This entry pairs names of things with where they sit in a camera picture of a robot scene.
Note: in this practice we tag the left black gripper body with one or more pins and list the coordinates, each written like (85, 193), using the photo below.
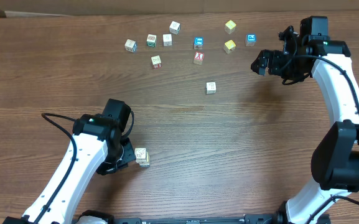
(126, 152)

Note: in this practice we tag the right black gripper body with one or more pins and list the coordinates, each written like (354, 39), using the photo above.
(270, 59)

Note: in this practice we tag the wooden block elephant picture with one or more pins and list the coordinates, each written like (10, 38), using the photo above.
(141, 154)

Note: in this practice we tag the wooden block yellow side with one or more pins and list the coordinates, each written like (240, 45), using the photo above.
(144, 164)

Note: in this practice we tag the wooden block letter X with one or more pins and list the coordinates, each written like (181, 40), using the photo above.
(147, 158)

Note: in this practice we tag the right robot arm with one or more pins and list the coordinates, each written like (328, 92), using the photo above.
(335, 162)

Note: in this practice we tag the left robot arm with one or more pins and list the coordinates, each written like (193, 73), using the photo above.
(99, 144)

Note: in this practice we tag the blue top block right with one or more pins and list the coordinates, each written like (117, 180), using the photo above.
(250, 40)

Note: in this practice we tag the blue block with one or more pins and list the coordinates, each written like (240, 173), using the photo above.
(198, 43)
(250, 40)

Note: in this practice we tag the yellow top block lower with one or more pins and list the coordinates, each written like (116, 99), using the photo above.
(229, 46)

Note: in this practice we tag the yellow top block upper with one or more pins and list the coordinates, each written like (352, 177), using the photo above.
(230, 27)

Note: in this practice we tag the plain wooden block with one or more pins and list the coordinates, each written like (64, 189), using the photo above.
(167, 40)
(211, 88)

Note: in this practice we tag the red letter wooden block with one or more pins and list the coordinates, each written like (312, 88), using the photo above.
(198, 58)

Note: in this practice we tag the blue top block centre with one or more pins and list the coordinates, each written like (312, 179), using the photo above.
(198, 43)

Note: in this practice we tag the wooden block red side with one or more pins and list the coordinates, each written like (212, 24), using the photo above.
(156, 62)

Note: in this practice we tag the wooden block far left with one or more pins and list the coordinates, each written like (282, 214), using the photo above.
(131, 45)

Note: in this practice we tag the green side wooden block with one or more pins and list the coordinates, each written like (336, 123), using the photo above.
(151, 40)

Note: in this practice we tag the plain wooden block upper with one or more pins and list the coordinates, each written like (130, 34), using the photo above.
(167, 40)

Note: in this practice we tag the wooden block top centre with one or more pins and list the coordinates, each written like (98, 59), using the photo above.
(174, 27)

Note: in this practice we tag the cardboard sheet at back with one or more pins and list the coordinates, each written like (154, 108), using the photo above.
(110, 7)

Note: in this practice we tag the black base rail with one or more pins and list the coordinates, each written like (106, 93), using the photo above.
(92, 216)

